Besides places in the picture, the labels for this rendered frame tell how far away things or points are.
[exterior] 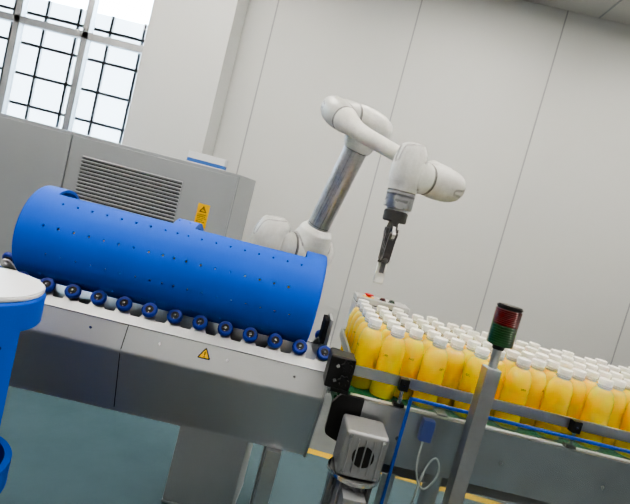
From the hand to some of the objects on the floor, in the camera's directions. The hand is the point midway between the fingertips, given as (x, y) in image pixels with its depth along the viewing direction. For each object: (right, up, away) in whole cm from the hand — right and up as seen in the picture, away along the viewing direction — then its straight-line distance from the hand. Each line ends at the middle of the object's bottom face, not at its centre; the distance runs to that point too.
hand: (380, 272), depth 160 cm
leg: (-49, -114, +1) cm, 124 cm away
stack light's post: (-4, -128, -26) cm, 131 cm away
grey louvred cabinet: (-204, -57, +189) cm, 284 cm away
